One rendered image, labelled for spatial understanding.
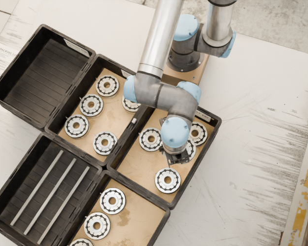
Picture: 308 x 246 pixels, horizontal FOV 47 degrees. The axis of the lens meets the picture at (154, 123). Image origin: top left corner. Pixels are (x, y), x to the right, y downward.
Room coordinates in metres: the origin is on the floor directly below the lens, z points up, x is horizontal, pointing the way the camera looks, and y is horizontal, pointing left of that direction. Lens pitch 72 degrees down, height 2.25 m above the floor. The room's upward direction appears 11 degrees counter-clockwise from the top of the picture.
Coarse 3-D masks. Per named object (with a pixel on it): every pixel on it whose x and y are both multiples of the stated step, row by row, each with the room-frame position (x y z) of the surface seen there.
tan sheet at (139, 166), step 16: (160, 112) 0.49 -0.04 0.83; (144, 128) 0.43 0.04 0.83; (160, 128) 0.42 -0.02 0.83; (208, 128) 0.38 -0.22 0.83; (128, 160) 0.31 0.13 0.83; (144, 160) 0.30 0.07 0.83; (160, 160) 0.29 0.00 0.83; (192, 160) 0.26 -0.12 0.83; (128, 176) 0.25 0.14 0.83; (144, 176) 0.23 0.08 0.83; (160, 192) 0.16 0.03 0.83; (176, 192) 0.15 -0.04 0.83
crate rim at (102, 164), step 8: (96, 56) 0.76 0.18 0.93; (104, 56) 0.75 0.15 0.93; (120, 64) 0.70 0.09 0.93; (128, 72) 0.66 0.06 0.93; (80, 80) 0.66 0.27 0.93; (72, 88) 0.63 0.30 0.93; (64, 104) 0.57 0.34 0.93; (56, 112) 0.54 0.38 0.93; (136, 112) 0.47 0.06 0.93; (128, 128) 0.41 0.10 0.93; (56, 136) 0.44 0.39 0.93; (120, 136) 0.39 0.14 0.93; (72, 144) 0.39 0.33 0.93; (80, 152) 0.36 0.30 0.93; (112, 152) 0.33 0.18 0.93; (96, 160) 0.31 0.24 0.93
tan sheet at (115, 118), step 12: (108, 72) 0.72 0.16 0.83; (120, 84) 0.65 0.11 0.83; (120, 96) 0.60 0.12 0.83; (108, 108) 0.55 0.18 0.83; (120, 108) 0.54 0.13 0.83; (96, 120) 0.51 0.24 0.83; (108, 120) 0.50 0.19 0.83; (120, 120) 0.49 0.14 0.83; (60, 132) 0.49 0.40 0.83; (96, 132) 0.46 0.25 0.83; (120, 132) 0.44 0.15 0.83; (84, 144) 0.41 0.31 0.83; (96, 156) 0.35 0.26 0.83
